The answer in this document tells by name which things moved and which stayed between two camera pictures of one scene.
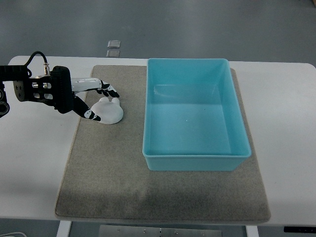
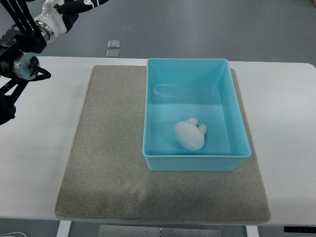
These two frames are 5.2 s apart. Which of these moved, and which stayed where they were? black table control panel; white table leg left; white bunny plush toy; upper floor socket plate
Moved: white bunny plush toy
Stayed: black table control panel; upper floor socket plate; white table leg left
